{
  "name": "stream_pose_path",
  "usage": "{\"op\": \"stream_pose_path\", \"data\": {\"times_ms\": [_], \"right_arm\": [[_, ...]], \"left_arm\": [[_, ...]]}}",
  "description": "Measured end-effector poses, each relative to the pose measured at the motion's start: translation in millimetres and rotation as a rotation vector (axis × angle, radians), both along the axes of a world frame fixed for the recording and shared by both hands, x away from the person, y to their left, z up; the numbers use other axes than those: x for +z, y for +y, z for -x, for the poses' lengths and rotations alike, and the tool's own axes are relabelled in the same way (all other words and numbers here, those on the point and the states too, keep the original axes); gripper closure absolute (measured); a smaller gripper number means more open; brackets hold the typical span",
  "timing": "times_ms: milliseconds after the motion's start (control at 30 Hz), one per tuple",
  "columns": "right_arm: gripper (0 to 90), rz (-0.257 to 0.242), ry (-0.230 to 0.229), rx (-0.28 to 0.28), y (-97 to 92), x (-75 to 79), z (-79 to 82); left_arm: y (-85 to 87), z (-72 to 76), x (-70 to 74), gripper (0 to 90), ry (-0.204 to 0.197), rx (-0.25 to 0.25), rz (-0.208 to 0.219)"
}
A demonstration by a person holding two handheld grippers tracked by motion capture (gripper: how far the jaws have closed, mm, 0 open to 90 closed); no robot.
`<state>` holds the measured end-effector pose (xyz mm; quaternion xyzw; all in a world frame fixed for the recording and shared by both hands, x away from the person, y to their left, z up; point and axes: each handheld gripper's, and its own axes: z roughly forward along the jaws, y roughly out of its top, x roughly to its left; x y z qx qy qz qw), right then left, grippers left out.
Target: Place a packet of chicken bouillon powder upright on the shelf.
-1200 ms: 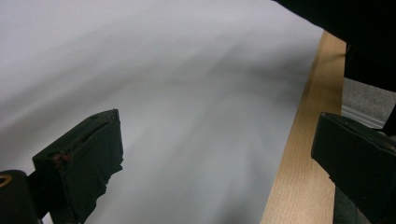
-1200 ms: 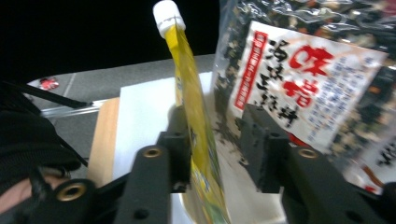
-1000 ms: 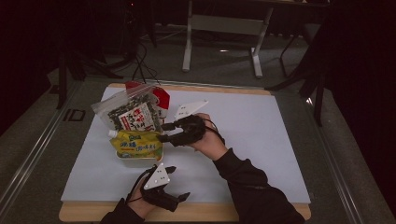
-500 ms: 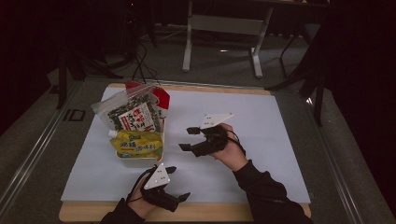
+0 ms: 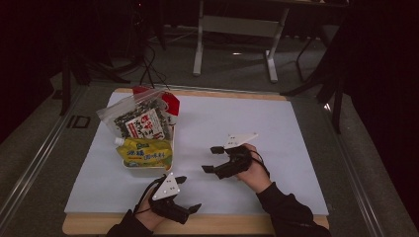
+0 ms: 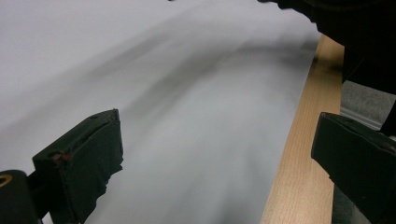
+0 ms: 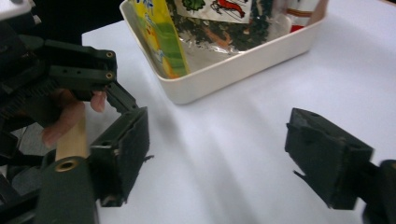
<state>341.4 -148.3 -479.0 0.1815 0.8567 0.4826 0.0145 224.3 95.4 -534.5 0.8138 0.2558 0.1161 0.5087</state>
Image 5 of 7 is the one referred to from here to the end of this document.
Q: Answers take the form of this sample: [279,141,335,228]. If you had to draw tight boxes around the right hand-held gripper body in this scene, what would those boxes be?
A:
[213,132,260,181]

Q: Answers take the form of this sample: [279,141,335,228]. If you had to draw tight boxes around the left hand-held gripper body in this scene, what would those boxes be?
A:
[147,172,193,225]

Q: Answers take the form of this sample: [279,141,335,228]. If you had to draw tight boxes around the yellow green spout pouch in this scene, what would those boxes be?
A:
[114,136,174,171]

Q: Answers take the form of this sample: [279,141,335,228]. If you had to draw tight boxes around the red seasoning packet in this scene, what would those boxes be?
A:
[131,86,181,127]

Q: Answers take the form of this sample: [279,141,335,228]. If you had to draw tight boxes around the clear dried seaweed packet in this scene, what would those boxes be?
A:
[96,90,174,141]

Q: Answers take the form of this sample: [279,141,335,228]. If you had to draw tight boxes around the person's right hand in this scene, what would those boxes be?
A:
[235,142,272,195]

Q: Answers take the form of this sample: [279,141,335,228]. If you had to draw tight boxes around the person's left hand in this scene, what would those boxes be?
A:
[134,184,166,232]

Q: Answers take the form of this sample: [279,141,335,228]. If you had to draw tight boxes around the white table mat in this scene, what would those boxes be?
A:
[63,91,330,216]

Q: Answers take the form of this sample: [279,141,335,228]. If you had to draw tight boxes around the black metal stand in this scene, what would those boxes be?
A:
[58,48,131,117]
[280,19,348,134]

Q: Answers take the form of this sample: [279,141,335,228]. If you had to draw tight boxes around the dark chair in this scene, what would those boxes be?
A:
[294,24,342,83]

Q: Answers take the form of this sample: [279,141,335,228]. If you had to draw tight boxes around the black wrist cord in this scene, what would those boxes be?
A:
[132,174,167,215]
[248,149,271,180]

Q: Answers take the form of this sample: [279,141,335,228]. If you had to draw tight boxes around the black floor cables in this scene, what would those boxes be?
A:
[137,42,171,91]

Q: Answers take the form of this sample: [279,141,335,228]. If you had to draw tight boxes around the metal floor rail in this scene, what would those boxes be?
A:
[0,85,87,225]
[324,98,387,237]

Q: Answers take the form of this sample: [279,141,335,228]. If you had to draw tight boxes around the white metal frame desk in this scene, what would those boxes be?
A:
[192,0,350,84]

